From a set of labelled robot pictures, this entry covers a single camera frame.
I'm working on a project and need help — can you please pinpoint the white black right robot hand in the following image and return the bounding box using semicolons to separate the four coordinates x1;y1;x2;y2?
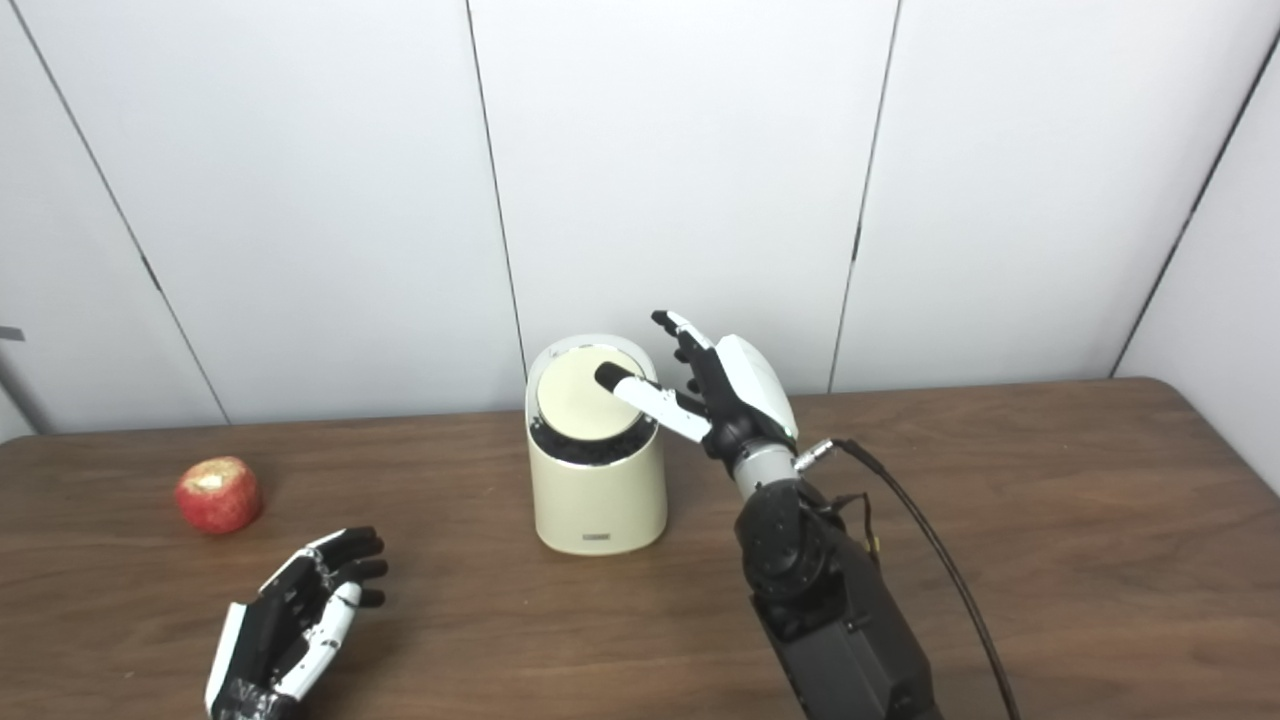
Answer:
595;310;801;466

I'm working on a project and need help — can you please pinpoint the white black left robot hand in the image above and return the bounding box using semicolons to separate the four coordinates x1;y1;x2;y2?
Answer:
205;527;389;720

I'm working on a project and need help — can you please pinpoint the red apple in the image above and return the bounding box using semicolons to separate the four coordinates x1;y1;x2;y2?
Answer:
175;456;264;535

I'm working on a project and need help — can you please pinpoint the round cream bin lid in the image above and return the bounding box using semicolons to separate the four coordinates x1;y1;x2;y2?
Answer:
536;346;646;441

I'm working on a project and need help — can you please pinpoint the cream-colored bin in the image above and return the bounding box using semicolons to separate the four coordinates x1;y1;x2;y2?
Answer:
525;335;668;556

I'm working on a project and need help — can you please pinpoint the thin wire with yellow connector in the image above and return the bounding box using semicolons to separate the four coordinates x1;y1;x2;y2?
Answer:
825;492;881;556

